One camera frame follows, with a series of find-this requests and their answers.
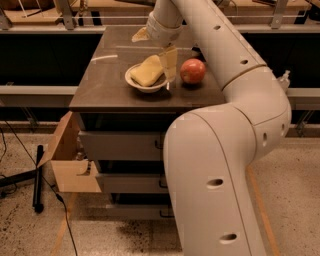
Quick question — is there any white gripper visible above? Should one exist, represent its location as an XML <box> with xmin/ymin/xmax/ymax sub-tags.
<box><xmin>131</xmin><ymin>12</ymin><xmax>182</xmax><ymax>82</ymax></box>

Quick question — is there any yellow sponge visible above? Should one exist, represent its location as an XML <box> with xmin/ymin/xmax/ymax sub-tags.
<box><xmin>133</xmin><ymin>55</ymin><xmax>163</xmax><ymax>84</ymax></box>

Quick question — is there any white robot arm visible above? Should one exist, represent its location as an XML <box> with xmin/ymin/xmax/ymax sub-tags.
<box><xmin>146</xmin><ymin>0</ymin><xmax>291</xmax><ymax>256</ymax></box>

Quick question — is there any white paper bowl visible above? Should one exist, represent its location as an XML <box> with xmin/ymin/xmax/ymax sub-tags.
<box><xmin>125</xmin><ymin>64</ymin><xmax>169</xmax><ymax>93</ymax></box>

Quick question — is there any red apple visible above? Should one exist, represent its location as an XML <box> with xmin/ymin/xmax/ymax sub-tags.
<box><xmin>180</xmin><ymin>58</ymin><xmax>206</xmax><ymax>84</ymax></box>

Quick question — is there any grey drawer cabinet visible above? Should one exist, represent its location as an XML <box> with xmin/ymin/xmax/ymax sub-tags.
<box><xmin>70</xmin><ymin>26</ymin><xmax>224</xmax><ymax>207</ymax></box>

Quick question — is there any grey metal railing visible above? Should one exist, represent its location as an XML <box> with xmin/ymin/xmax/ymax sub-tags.
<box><xmin>1</xmin><ymin>0</ymin><xmax>320</xmax><ymax>33</ymax></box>

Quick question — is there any top grey drawer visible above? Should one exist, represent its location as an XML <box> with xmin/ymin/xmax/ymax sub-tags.
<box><xmin>79</xmin><ymin>131</ymin><xmax>162</xmax><ymax>161</ymax></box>

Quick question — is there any grey drawer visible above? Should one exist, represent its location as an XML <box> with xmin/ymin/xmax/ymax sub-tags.
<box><xmin>96</xmin><ymin>173</ymin><xmax>168</xmax><ymax>194</ymax></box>
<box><xmin>106</xmin><ymin>204</ymin><xmax>174</xmax><ymax>220</ymax></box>
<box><xmin>79</xmin><ymin>131</ymin><xmax>162</xmax><ymax>161</ymax></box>

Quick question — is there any right clear plastic bottle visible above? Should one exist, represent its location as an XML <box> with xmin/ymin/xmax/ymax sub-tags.
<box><xmin>278</xmin><ymin>70</ymin><xmax>290</xmax><ymax>92</ymax></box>

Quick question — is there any middle grey drawer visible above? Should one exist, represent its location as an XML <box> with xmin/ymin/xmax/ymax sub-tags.
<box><xmin>96</xmin><ymin>173</ymin><xmax>168</xmax><ymax>194</ymax></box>

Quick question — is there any open cardboard box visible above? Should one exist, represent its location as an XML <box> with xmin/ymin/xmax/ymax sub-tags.
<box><xmin>38</xmin><ymin>111</ymin><xmax>101</xmax><ymax>193</ymax></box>

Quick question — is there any bottom grey drawer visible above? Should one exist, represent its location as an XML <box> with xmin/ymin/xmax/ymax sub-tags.
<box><xmin>106</xmin><ymin>204</ymin><xmax>174</xmax><ymax>220</ymax></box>

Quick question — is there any black stand base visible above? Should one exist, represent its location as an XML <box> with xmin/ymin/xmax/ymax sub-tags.
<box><xmin>0</xmin><ymin>144</ymin><xmax>45</xmax><ymax>214</ymax></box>

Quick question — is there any black floor cable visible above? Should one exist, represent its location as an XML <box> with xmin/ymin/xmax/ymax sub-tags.
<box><xmin>0</xmin><ymin>118</ymin><xmax>78</xmax><ymax>256</ymax></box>

